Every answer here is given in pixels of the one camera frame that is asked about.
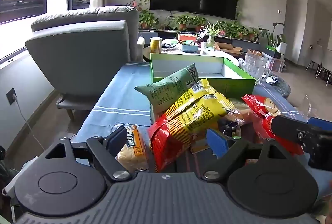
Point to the open cardboard box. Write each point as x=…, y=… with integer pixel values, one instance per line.
x=229, y=48

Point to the glass mug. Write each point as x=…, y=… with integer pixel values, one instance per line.
x=256, y=68

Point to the clear pale biscuit packet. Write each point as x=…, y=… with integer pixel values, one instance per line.
x=238, y=112

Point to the light grey sofa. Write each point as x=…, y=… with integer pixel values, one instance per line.
x=140, y=47

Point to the clear plastic bag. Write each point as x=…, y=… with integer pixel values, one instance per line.
x=241, y=63

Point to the pile of small wrappers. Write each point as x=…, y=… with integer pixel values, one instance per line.
x=171, y=48

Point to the kraft paper bag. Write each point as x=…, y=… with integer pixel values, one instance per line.
x=254, y=52

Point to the green lidded black box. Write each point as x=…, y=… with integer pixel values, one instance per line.
x=272, y=50

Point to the black wall socket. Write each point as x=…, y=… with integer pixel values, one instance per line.
x=11, y=96

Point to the red flower decoration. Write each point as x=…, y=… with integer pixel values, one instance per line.
x=134, y=4

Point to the spider plant in glass vase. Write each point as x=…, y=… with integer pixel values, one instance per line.
x=210, y=39

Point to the orange storage basket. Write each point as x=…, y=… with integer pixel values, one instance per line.
x=188, y=37

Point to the potted green plant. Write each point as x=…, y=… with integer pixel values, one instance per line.
x=199, y=23
x=182, y=21
x=250, y=33
x=228, y=28
x=146, y=19

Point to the blue striped tablecloth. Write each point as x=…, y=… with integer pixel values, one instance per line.
x=116, y=99

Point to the dark blue snack packet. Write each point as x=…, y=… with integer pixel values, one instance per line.
x=229, y=129

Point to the clear plastic storage box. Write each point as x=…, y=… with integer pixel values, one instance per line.
x=275, y=63

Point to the dark marble side table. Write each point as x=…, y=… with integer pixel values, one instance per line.
x=282, y=87

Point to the green cardboard box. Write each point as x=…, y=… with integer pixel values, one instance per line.
x=233, y=86

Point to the small teal box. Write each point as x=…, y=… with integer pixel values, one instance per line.
x=211, y=48

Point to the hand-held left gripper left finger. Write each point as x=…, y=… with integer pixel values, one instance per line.
x=116, y=137

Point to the white dining chair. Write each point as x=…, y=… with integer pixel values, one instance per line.
x=315, y=55
x=326, y=65

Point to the red round cake packet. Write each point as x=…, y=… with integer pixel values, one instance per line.
x=259, y=109

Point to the blue plastic basin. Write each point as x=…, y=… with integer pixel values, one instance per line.
x=190, y=47

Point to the yellow can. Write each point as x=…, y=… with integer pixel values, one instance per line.
x=156, y=45

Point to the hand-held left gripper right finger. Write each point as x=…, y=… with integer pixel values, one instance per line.
x=216, y=142

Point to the grey armchair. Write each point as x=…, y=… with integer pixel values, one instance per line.
x=77, y=52

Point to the round white table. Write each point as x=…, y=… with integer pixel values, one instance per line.
x=220, y=54

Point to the clear orange cracker packet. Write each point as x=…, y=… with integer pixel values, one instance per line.
x=134, y=151

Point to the large leaf plant white pot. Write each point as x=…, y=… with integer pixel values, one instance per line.
x=281, y=46

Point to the green snack packet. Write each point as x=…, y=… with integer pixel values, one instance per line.
x=166, y=89

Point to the dark television console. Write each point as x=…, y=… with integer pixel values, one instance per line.
x=160, y=33

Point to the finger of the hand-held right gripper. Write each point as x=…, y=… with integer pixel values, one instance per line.
x=321, y=125
x=288, y=129

